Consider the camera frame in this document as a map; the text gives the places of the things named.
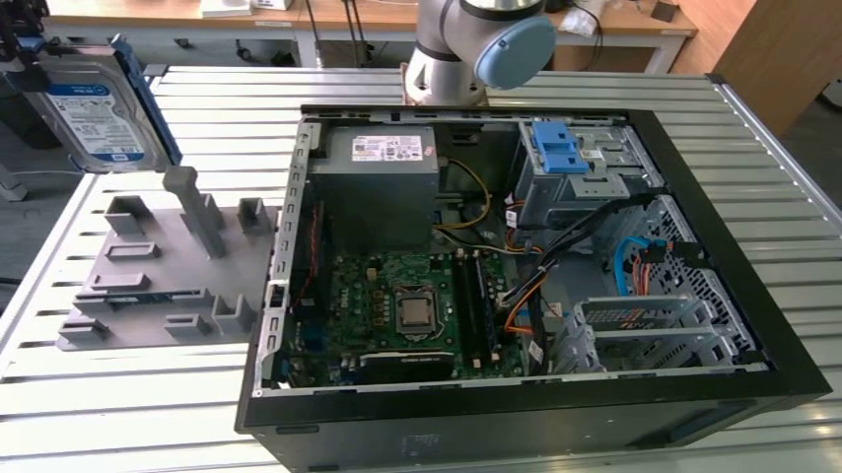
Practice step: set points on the green motherboard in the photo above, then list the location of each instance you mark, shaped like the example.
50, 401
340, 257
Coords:
357, 276

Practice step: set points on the grey parts rack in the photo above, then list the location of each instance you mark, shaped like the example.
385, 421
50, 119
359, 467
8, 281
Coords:
177, 276

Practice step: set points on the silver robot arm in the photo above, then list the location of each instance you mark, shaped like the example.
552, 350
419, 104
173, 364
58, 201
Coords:
447, 29

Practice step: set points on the black graphics card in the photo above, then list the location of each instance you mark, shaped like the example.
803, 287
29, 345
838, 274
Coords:
404, 367

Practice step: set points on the blue plastic drive carrier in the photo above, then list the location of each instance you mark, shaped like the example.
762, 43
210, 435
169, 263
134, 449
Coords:
559, 148

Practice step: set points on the grey metal drive cage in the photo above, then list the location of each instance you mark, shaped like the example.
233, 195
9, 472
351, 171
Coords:
595, 189

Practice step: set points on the wooden desk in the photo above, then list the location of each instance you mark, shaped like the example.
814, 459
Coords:
164, 12

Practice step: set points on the white box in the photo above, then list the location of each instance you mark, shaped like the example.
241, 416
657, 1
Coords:
226, 7

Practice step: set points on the black PC case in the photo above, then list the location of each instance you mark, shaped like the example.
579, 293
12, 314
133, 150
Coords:
460, 428

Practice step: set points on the silver CPU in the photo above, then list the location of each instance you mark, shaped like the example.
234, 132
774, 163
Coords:
413, 311

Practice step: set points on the black RAM stick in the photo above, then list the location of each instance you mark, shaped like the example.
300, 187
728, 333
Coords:
488, 315

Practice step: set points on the hard disk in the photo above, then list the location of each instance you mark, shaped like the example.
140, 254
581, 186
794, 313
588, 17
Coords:
98, 123

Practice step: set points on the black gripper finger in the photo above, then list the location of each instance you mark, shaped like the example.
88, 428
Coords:
32, 71

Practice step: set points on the grey power supply unit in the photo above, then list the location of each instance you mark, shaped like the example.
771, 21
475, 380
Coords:
375, 207

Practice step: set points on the grey stand foot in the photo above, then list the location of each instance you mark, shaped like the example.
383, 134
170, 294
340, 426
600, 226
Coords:
12, 189

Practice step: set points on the CPU socket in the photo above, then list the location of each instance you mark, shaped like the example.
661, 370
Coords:
415, 336

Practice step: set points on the grey metal disk bay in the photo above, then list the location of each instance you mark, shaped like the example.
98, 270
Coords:
657, 335

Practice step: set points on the brown wooden cabinet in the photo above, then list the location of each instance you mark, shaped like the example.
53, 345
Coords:
782, 64

